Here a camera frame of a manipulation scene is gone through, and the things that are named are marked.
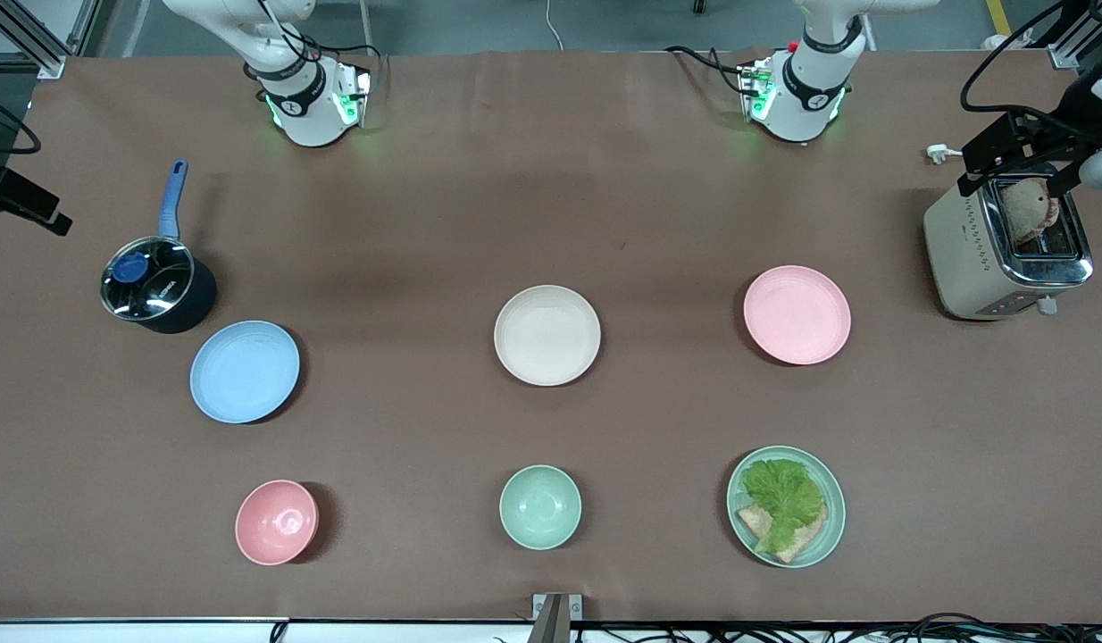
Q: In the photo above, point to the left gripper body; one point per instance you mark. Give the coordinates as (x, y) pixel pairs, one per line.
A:
(1039, 134)

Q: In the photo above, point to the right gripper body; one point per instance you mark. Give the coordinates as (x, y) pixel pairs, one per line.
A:
(15, 195)

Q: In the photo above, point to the pink plate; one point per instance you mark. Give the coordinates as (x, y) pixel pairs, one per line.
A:
(797, 314)

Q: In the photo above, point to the light blue plate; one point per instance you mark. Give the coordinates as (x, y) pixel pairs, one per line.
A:
(245, 372)

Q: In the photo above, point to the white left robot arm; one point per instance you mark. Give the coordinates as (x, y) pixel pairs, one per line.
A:
(805, 107)

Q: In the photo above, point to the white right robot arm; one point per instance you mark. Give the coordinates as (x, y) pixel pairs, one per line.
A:
(303, 116)

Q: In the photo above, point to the white power plug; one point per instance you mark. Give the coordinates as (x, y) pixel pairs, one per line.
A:
(939, 154)

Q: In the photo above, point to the dark toast slice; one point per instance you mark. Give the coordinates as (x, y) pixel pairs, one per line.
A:
(1024, 212)

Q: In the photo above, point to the beige chrome toaster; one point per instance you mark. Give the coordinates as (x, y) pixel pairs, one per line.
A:
(962, 259)

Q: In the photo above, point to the glass lid blue knob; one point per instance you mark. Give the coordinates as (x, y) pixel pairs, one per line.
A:
(154, 281)

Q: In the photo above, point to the grey connector box green light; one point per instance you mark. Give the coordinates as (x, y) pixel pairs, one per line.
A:
(353, 98)
(755, 89)

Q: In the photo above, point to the green lettuce leaf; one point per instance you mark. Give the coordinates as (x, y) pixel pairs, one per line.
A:
(783, 496)

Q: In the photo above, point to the green plate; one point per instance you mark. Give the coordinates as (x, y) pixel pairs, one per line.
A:
(832, 527)

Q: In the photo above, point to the brown bread slice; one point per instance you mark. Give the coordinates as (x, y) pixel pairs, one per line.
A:
(805, 541)

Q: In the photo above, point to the small pink bowl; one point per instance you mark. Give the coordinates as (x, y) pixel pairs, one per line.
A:
(276, 522)

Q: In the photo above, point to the beige plate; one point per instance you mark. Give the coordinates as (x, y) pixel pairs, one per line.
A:
(547, 336)

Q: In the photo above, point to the small green bowl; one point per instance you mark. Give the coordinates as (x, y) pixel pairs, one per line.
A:
(540, 507)

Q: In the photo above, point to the aluminium frame profile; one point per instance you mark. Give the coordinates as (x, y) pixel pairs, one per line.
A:
(1073, 49)
(33, 40)

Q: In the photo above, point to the grey metal bracket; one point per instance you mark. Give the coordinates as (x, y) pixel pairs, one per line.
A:
(555, 616)

